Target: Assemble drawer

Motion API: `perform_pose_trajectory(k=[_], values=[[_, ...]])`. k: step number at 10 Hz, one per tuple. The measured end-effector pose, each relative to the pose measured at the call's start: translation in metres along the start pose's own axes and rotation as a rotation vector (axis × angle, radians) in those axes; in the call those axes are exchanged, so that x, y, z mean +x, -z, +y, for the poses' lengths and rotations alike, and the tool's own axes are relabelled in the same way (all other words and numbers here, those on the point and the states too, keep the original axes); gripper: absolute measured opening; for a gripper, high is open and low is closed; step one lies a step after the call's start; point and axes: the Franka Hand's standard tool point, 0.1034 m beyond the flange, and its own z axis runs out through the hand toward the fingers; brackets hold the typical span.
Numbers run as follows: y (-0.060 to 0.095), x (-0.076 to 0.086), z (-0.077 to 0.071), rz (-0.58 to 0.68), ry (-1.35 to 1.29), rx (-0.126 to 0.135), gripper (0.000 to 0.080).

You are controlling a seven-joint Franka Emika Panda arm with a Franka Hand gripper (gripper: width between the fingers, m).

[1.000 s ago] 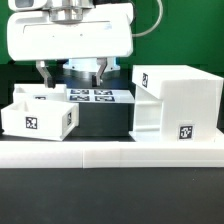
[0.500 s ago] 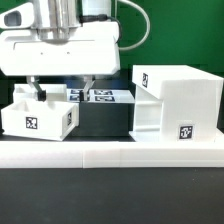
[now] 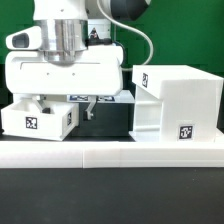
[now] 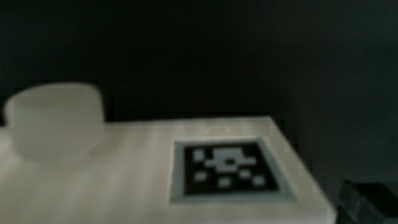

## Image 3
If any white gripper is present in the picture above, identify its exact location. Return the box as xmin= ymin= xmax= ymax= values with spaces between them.
xmin=5 ymin=26 xmax=123 ymax=120

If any white front drawer box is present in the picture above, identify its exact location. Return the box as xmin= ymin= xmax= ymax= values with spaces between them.
xmin=1 ymin=99 xmax=79 ymax=141

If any white drawer cabinet frame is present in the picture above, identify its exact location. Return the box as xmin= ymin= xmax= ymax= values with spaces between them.
xmin=130 ymin=65 xmax=224 ymax=142

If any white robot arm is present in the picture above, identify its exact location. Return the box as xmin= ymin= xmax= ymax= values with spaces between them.
xmin=5 ymin=0 xmax=151 ymax=118

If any fiducial marker sheet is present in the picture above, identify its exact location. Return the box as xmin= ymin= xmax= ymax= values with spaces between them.
xmin=67 ymin=90 xmax=135 ymax=104

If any white L-shaped border fence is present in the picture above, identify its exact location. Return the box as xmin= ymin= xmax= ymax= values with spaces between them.
xmin=0 ymin=133 xmax=224 ymax=168

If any white thin cable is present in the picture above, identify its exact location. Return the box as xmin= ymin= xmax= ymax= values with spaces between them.
xmin=96 ymin=0 xmax=155 ymax=72

